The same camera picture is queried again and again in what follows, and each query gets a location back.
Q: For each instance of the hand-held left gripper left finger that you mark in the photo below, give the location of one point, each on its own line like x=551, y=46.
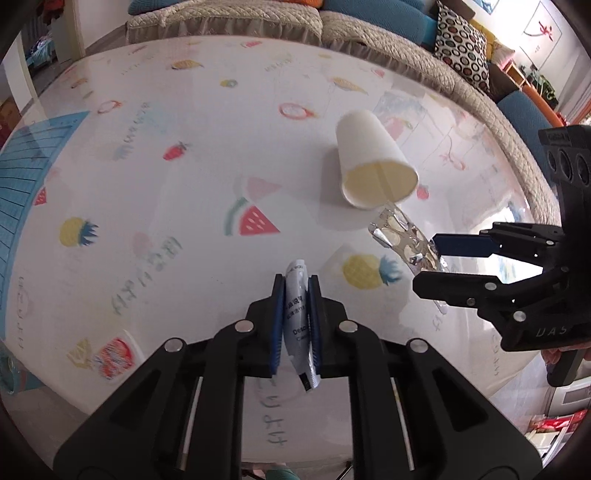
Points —
x=277, y=323

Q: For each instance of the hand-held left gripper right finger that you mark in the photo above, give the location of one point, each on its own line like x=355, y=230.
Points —
x=316, y=323

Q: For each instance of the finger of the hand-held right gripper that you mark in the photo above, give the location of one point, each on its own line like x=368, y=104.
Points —
x=457, y=286
x=461, y=245

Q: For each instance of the white printed sachet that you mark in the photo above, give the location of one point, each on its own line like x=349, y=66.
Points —
x=295, y=323

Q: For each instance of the oval-cell foil blister pack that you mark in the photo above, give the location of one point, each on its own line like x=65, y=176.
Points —
x=401, y=235

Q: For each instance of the person's right hand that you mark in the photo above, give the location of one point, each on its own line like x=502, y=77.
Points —
x=553, y=357

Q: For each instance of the blue sofa cushion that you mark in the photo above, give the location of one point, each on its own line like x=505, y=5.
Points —
x=383, y=18
x=526, y=113
x=152, y=5

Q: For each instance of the sofa with beige woven cover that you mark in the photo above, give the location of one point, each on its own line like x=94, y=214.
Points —
x=485, y=110

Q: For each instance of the white paper cup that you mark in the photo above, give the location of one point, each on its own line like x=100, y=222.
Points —
x=369, y=143

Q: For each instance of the green trouser leg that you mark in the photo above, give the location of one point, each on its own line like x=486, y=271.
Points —
x=281, y=474

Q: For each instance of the wooden side shelf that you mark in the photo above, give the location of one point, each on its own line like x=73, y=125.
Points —
x=517, y=74

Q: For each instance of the white box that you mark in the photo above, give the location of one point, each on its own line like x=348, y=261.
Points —
x=572, y=398

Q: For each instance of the fruit print tablecloth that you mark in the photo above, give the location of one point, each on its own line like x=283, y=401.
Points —
x=184, y=184

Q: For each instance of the red packet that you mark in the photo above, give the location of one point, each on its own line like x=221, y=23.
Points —
x=554, y=422

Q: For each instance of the pink striped pillow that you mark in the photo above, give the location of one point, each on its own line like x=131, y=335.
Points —
x=502, y=53

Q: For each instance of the black circle patterned pillow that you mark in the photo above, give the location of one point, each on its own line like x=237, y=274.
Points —
x=461, y=46

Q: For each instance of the blue lined chart sheet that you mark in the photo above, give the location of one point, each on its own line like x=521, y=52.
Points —
x=27, y=170

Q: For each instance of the white wall picture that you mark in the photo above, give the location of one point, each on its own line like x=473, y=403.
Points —
x=545, y=27

